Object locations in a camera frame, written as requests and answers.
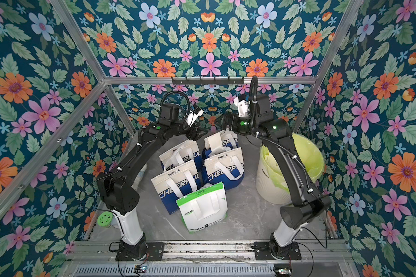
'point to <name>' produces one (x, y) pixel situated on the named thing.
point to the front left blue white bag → (177, 184)
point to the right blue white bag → (226, 167)
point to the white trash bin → (271, 183)
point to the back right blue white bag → (219, 142)
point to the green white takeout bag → (203, 208)
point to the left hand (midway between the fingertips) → (203, 124)
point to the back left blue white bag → (185, 153)
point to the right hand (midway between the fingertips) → (228, 120)
